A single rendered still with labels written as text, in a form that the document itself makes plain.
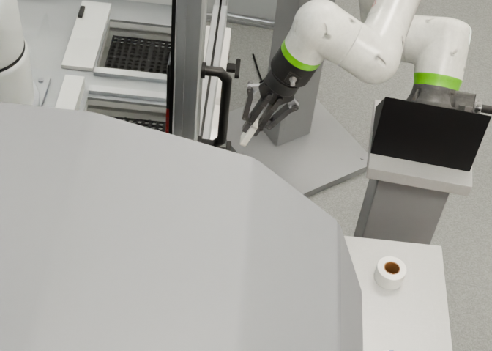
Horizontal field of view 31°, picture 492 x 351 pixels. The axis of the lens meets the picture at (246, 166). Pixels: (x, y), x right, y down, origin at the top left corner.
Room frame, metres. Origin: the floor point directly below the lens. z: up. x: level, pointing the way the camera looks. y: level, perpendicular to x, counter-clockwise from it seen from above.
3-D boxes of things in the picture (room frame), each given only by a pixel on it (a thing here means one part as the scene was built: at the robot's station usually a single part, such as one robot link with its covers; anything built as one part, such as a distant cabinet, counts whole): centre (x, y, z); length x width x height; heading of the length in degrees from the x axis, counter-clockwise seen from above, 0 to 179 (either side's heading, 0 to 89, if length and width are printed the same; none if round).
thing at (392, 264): (1.27, -0.37, 0.78); 0.07 x 0.07 x 0.04
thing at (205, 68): (1.05, 0.06, 1.45); 0.05 x 0.03 x 0.19; 91
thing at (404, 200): (1.76, -0.47, 0.38); 0.30 x 0.30 x 0.76; 86
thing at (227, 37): (1.80, 0.09, 0.87); 0.29 x 0.02 x 0.11; 1
